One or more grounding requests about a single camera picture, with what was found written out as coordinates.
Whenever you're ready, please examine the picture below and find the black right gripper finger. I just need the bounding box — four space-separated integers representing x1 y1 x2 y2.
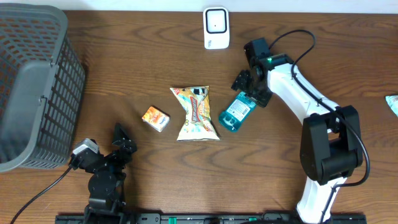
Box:
231 70 252 92
249 92 273 108

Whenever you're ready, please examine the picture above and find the teal mouthwash bottle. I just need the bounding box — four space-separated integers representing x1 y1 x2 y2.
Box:
218 91 256 133

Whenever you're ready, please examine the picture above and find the small orange box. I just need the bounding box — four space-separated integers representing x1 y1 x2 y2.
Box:
142 106 170 132

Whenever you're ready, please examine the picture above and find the yellow snack bag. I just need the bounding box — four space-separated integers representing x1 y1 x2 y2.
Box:
170 86 220 141

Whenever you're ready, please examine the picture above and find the white teal tissue pack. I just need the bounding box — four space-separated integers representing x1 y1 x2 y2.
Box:
385 95 398 116

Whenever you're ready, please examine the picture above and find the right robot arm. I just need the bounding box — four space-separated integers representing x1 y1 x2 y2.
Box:
219 38 370 223

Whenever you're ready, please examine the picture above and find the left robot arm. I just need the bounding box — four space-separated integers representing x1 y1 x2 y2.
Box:
69 123 137 223

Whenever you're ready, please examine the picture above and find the grey plastic mesh basket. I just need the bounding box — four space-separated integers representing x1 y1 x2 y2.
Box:
1 3 86 172

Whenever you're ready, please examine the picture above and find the black right camera cable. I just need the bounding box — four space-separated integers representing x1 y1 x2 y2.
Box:
267 29 371 224

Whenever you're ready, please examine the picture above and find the black camera cable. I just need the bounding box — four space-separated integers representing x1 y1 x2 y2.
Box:
9 164 75 224
267 29 371 224

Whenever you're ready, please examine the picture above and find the black left camera cable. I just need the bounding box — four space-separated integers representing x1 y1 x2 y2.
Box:
9 164 75 224

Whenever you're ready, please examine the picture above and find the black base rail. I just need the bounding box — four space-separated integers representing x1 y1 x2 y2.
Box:
55 212 368 224

